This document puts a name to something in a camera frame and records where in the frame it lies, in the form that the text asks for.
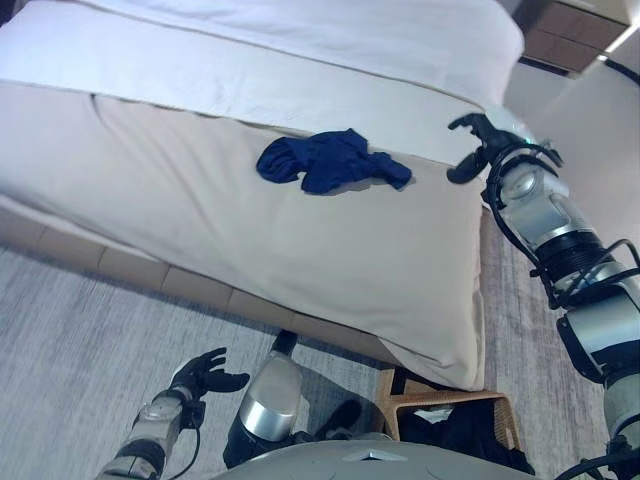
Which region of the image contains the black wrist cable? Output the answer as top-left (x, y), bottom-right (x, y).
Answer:
top-left (480, 142), bottom-right (640, 311)
top-left (169, 399), bottom-right (209, 471)

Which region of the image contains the tan bed frame base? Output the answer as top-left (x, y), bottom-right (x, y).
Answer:
top-left (0, 194), bottom-right (397, 372)

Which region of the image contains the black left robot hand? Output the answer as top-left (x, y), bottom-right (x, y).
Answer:
top-left (168, 346), bottom-right (251, 402)

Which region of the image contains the brown wicker basket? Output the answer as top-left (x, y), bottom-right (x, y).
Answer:
top-left (377, 366), bottom-right (522, 454)

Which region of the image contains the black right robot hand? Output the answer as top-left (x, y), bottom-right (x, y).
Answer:
top-left (446, 105), bottom-right (532, 184)

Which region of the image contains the white duvet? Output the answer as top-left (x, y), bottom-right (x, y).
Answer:
top-left (0, 0), bottom-right (526, 167)

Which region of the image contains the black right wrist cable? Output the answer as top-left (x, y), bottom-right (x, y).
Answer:
top-left (480, 142), bottom-right (640, 311)

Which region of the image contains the navy blue small garment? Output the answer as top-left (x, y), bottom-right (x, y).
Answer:
top-left (256, 128), bottom-right (414, 196)

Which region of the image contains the grey striped area rug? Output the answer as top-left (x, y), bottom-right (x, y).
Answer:
top-left (0, 219), bottom-right (640, 480)

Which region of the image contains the grey robot torso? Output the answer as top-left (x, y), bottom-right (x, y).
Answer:
top-left (213, 432), bottom-right (532, 480)

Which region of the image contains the beige bed cover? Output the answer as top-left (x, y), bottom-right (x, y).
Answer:
top-left (0, 79), bottom-right (489, 393)

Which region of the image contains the black garment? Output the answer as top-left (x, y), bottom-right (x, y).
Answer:
top-left (399, 403), bottom-right (537, 476)

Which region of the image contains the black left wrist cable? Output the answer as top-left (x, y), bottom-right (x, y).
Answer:
top-left (169, 399), bottom-right (209, 471)

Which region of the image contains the brown wooden nightstand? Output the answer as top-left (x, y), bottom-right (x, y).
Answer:
top-left (518, 0), bottom-right (634, 77)

